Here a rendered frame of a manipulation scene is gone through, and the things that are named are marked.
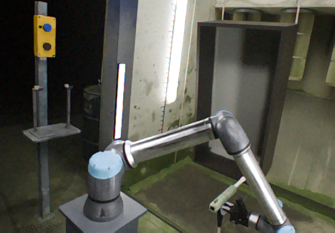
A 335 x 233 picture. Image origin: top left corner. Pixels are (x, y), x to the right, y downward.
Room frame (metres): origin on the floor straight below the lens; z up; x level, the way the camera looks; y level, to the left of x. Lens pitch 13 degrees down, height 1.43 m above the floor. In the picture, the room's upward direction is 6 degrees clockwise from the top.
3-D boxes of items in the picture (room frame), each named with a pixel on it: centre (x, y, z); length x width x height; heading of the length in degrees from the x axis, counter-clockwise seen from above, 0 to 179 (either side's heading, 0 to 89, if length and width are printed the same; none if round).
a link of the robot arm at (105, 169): (0.98, 0.27, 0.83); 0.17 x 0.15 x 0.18; 178
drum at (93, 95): (2.68, 0.73, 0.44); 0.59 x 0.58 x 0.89; 34
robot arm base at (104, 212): (0.97, 0.27, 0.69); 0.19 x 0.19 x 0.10
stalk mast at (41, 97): (1.58, 0.92, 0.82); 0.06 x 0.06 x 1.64; 54
